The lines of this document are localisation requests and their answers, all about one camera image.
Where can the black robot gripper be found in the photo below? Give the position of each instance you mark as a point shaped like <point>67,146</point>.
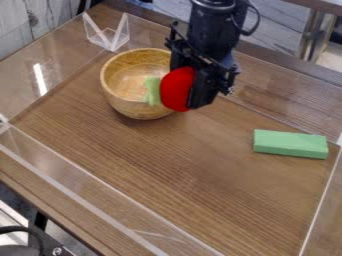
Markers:
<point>205,46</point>

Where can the red plush strawberry fruit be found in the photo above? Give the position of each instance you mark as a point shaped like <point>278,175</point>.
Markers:
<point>170,90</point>

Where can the wooden bowl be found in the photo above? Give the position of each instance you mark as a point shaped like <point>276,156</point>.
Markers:
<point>126,76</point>

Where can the metal table leg background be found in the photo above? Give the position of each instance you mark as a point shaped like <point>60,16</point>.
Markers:
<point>316,36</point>

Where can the green rectangular block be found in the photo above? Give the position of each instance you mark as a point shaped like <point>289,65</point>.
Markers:
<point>290,144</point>

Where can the clear acrylic front barrier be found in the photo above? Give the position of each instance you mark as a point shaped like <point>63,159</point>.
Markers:
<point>114,224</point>

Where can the clear acrylic corner bracket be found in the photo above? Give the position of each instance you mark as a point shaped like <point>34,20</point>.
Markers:
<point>107,38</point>

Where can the black table leg bracket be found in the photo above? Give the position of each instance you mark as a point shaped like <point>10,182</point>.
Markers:
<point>51,246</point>

